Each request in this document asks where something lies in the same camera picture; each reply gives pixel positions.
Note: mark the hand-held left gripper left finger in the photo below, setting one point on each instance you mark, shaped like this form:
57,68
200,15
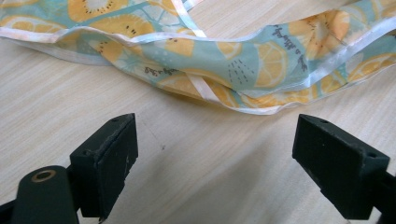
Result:
106,168

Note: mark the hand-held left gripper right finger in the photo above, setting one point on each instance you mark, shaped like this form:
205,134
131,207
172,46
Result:
339,174

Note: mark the citrus print fabric bag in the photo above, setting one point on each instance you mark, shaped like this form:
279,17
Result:
243,68

